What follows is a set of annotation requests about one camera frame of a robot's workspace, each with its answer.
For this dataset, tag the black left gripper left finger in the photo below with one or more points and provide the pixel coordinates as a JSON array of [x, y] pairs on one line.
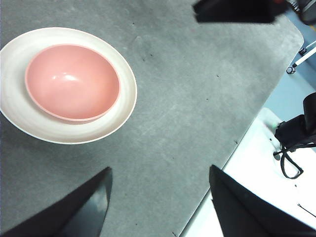
[[74, 214]]

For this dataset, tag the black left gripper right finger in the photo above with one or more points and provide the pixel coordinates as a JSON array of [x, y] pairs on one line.
[[244, 212]]

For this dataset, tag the white round plate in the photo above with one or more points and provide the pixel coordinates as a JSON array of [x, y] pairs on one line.
[[14, 111]]

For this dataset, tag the red ribbed bowl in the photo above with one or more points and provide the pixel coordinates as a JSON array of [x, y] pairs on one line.
[[71, 84]]

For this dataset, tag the white rod with black foot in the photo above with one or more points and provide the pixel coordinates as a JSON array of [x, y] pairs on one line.
[[304, 57]]

